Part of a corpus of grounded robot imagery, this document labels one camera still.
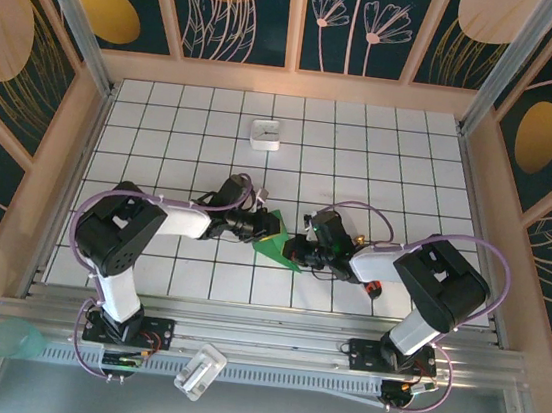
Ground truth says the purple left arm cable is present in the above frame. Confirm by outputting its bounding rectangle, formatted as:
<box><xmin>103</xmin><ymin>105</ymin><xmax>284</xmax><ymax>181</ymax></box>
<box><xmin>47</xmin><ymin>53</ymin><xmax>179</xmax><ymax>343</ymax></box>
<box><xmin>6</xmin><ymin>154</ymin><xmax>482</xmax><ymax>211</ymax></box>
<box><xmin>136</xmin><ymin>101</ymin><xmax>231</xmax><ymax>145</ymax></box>
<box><xmin>55</xmin><ymin>152</ymin><xmax>261</xmax><ymax>397</ymax></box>

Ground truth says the green paper sheet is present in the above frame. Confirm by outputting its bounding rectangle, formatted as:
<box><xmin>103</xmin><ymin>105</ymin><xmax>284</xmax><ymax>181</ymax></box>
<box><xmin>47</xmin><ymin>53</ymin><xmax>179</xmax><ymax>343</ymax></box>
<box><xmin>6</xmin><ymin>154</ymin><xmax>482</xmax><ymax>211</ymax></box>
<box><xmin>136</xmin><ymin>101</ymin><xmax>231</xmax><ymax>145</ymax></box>
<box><xmin>249</xmin><ymin>206</ymin><xmax>311</xmax><ymax>275</ymax></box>

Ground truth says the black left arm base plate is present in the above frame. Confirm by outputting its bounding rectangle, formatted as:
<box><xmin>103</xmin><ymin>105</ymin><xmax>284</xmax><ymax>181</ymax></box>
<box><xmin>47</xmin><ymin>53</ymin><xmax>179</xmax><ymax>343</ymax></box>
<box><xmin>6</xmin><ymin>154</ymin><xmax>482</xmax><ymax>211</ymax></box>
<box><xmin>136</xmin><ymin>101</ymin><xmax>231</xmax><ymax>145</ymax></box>
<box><xmin>81</xmin><ymin>308</ymin><xmax>177</xmax><ymax>352</ymax></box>

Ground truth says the black controller board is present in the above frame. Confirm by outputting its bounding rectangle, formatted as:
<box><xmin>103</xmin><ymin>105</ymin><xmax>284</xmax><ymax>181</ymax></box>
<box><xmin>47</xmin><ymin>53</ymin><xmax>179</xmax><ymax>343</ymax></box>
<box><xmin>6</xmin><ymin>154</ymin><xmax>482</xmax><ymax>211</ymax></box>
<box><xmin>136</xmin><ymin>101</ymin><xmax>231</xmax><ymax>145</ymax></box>
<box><xmin>378</xmin><ymin>378</ymin><xmax>438</xmax><ymax>413</ymax></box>
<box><xmin>97</xmin><ymin>344</ymin><xmax>151</xmax><ymax>387</ymax></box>

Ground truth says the aluminium table frame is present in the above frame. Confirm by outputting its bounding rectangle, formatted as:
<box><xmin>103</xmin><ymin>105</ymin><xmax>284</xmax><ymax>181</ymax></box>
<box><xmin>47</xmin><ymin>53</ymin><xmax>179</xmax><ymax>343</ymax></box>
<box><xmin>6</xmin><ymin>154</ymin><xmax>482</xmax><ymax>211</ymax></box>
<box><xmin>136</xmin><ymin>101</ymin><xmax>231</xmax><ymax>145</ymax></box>
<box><xmin>0</xmin><ymin>69</ymin><xmax>552</xmax><ymax>400</ymax></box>

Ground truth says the orange and black utility knife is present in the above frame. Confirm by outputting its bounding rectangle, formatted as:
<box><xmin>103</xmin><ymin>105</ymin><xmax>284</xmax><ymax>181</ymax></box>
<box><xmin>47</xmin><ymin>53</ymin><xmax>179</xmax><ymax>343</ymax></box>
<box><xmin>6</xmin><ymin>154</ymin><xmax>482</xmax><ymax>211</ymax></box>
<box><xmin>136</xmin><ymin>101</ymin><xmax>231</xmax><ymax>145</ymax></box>
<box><xmin>364</xmin><ymin>277</ymin><xmax>385</xmax><ymax>301</ymax></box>

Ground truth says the white plastic bracket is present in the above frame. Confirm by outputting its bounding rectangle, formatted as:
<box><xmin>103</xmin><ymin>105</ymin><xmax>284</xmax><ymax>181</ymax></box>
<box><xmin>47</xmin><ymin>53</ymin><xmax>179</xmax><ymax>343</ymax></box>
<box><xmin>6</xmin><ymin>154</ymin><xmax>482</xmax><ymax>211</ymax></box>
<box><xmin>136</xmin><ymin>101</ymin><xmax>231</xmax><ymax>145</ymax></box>
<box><xmin>171</xmin><ymin>339</ymin><xmax>231</xmax><ymax>406</ymax></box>

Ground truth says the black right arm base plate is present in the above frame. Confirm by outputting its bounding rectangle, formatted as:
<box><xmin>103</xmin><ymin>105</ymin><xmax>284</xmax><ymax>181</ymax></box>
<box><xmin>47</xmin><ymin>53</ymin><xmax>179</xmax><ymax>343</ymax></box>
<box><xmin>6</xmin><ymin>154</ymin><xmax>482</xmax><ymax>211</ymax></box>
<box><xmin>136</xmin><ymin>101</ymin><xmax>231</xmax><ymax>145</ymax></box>
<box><xmin>345</xmin><ymin>335</ymin><xmax>439</xmax><ymax>379</ymax></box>

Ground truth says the grey slotted cable duct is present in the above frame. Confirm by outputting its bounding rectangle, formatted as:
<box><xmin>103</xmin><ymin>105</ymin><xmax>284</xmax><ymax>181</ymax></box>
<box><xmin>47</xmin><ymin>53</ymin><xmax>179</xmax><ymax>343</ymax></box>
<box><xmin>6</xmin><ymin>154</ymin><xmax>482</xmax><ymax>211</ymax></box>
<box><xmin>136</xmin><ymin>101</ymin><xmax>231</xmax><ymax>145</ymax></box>
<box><xmin>38</xmin><ymin>338</ymin><xmax>387</xmax><ymax>402</ymax></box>

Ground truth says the translucent teal plastic cup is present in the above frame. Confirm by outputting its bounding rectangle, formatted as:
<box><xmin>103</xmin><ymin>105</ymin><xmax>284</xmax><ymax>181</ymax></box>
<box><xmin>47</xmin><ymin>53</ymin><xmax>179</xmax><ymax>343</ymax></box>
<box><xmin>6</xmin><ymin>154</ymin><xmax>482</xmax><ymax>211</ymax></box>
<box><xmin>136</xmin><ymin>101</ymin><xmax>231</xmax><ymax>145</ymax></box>
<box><xmin>0</xmin><ymin>316</ymin><xmax>47</xmax><ymax>365</ymax></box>

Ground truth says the aluminium corner post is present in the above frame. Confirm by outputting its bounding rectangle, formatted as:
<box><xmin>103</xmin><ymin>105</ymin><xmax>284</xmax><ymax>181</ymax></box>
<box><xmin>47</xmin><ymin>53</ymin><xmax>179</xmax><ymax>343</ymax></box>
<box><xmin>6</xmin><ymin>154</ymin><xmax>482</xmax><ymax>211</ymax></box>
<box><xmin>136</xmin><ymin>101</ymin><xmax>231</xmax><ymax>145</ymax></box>
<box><xmin>458</xmin><ymin>0</ymin><xmax>552</xmax><ymax>145</ymax></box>
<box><xmin>11</xmin><ymin>0</ymin><xmax>129</xmax><ymax>97</ymax></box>

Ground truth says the white square clock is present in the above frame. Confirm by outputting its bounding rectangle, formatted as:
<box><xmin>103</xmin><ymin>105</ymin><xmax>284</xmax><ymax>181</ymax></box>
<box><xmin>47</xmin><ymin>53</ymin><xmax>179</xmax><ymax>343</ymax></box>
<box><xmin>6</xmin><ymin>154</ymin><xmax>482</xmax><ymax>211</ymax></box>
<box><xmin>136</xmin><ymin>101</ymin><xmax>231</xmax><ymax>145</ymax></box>
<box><xmin>247</xmin><ymin>117</ymin><xmax>285</xmax><ymax>154</ymax></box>

